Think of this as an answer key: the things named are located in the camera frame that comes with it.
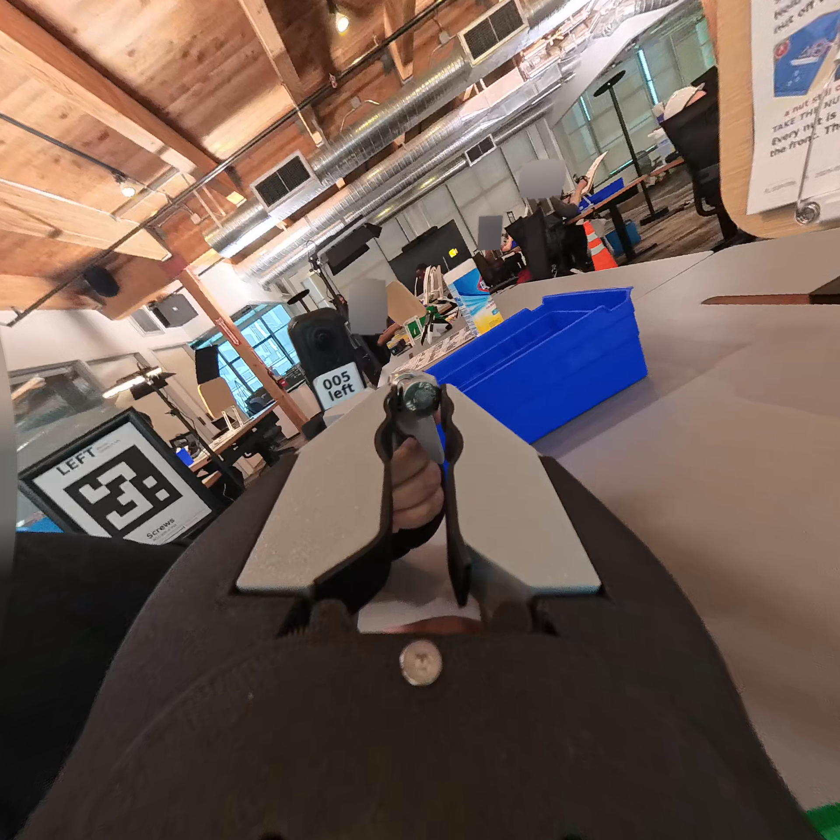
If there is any person's left forearm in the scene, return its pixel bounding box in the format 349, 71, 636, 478
0, 517, 448, 840

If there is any black softbox light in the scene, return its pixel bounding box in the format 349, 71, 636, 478
325, 223, 383, 275

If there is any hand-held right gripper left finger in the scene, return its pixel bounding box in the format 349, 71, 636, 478
235, 385, 398, 601

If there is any blue plastic bin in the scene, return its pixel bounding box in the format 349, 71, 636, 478
423, 287, 649, 444

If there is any printed paper strip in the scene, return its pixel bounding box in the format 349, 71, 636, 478
394, 331, 476, 371

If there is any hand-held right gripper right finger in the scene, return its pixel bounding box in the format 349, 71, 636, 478
438, 384, 602, 609

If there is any person's left hand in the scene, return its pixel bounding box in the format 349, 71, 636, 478
391, 435, 447, 531

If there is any black floor lamp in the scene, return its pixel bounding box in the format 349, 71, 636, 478
594, 71, 667, 217

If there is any orange traffic cone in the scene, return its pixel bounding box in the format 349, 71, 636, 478
583, 220, 619, 271

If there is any white disinfecting wipes canister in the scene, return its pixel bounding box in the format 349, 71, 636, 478
443, 258, 505, 337

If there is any black wall screen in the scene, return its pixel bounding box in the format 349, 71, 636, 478
388, 220, 472, 290

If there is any wooden board stand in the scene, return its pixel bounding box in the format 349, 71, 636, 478
387, 282, 427, 329

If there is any silver air duct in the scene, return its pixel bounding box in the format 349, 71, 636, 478
236, 108, 559, 283
203, 0, 664, 260

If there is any printed instruction sheet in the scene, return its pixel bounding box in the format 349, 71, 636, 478
747, 0, 840, 216

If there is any dark desk cable cover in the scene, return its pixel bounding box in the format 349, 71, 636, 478
701, 276, 840, 306

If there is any black office chair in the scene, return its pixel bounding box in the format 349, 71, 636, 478
659, 66, 739, 244

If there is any white cap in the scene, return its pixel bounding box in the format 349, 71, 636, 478
663, 85, 706, 122

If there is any framed marker sign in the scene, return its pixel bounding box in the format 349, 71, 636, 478
18, 408, 221, 546

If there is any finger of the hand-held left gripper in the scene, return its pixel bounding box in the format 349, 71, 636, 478
408, 412, 447, 467

